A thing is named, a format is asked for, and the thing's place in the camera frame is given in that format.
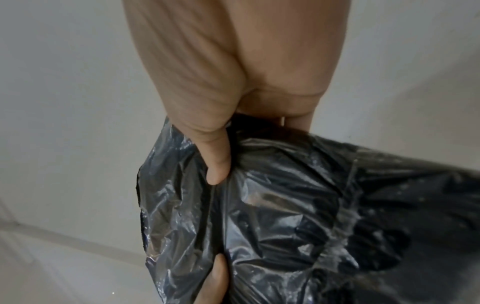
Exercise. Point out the person's right hand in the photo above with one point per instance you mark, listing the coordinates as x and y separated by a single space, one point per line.
232 53

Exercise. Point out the person's left hand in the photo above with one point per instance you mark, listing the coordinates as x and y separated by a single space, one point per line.
213 285

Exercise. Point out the glossy black plastic bag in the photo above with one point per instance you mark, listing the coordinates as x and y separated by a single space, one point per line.
281 193

